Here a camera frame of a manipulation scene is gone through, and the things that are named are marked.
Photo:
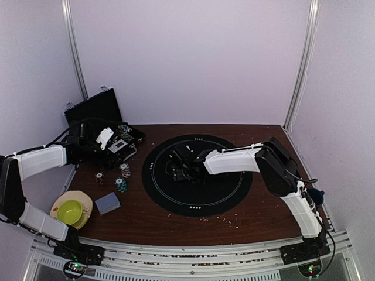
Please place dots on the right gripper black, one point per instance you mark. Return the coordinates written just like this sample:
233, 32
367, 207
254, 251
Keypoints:
177, 175

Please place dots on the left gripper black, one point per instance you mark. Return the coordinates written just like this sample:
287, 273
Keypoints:
103, 162

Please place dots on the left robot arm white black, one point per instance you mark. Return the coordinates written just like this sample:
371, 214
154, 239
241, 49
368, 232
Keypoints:
18, 167

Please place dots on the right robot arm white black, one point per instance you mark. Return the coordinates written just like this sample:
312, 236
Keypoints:
278, 170

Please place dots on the red brown chip stack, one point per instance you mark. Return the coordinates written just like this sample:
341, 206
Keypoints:
99, 178

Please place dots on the playing card deck box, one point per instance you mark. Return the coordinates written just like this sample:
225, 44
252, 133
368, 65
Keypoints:
117, 146

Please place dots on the black poker chip case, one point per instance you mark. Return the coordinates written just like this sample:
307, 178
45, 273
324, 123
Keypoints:
104, 107

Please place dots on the round black poker mat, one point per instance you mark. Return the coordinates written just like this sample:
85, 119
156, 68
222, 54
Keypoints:
219, 194

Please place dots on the green chip stack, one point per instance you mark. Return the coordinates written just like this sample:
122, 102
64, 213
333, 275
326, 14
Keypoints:
121, 185

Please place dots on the beige plate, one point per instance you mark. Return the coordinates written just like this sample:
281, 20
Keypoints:
80, 196

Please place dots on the green plastic bowl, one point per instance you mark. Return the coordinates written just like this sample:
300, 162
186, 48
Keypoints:
70, 212

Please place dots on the dark blue mug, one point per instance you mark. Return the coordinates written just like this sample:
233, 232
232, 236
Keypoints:
316, 195

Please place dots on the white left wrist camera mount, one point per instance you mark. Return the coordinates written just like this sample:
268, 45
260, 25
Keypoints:
105, 135

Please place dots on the chrome case handle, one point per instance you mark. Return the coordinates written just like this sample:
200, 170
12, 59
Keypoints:
134, 152

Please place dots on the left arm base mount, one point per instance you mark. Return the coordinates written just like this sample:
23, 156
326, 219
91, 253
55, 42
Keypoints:
78, 256

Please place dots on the aluminium front rail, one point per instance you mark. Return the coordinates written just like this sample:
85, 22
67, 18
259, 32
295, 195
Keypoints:
255, 261

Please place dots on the left aluminium frame post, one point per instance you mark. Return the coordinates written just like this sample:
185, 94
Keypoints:
69, 24

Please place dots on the aluminium frame post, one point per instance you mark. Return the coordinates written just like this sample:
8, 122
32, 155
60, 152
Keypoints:
69, 24
307, 50

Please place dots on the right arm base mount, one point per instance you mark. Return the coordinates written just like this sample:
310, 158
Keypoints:
307, 255

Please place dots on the right aluminium frame post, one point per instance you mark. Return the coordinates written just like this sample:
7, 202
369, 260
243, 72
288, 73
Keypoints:
307, 50

